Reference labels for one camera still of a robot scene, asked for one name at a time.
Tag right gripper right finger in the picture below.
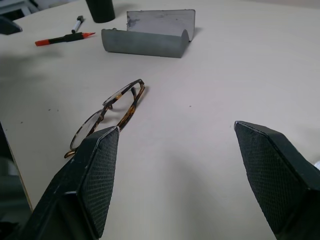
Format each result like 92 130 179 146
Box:
233 120 320 240

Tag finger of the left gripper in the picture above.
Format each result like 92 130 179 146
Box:
0 16 23 36

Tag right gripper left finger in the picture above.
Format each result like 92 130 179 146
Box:
24 126 120 240

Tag orange and black marker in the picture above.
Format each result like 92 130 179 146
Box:
34 31 97 47

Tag black and white marker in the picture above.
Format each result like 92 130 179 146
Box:
71 15 85 34

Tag tortoiseshell eyeglasses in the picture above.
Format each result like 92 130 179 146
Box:
63 78 147 159

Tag wide black cup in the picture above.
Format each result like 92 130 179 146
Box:
85 0 116 24

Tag white furniture frame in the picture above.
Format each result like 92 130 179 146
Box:
18 0 40 13

